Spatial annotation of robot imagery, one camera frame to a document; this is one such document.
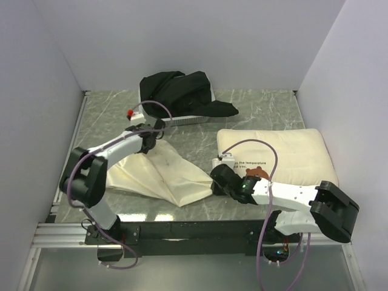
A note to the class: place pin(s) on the cream pillow with bear print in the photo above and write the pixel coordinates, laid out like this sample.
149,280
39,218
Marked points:
302,155

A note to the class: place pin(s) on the black cloth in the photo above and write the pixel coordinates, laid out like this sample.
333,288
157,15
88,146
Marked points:
182,95

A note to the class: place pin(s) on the aluminium frame rail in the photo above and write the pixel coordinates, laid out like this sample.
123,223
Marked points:
51,235

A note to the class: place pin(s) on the cream satin pillowcase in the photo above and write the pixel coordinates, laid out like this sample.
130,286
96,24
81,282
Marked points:
161,173

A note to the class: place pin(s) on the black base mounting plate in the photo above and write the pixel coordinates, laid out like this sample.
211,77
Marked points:
192,237

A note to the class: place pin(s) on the white plastic basket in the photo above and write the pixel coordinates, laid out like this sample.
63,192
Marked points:
178,121

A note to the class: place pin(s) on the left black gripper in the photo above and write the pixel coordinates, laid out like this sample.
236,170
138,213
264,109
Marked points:
144,150

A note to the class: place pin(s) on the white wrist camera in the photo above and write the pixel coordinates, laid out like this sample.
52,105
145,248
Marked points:
224,158
135,117

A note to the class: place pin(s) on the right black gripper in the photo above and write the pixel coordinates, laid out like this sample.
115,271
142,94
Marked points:
216,190

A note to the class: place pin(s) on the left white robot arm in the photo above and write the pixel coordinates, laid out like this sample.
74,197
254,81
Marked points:
85,174

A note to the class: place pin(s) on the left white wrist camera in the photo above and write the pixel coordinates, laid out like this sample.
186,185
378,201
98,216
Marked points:
135,117

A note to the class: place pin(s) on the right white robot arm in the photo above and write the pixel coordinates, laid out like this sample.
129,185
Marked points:
324,209

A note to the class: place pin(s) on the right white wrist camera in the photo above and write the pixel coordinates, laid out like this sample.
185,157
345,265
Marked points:
224,158

